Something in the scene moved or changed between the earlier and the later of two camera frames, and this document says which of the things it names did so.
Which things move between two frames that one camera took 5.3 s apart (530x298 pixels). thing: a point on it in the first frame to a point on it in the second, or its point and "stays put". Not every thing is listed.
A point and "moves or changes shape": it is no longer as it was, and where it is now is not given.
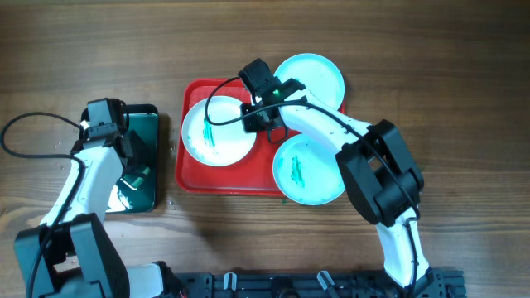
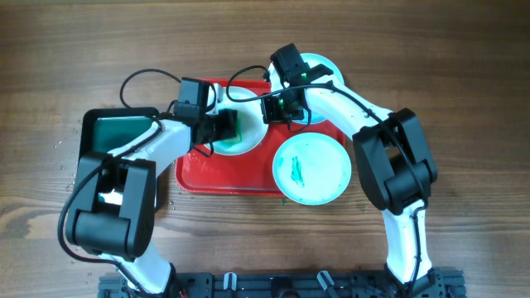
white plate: (214, 133) moves or changes shape
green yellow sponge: (136, 180) moves or changes shape
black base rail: (430, 284) stays put
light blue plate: (306, 170) stays put
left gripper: (142, 151) to (226, 132)
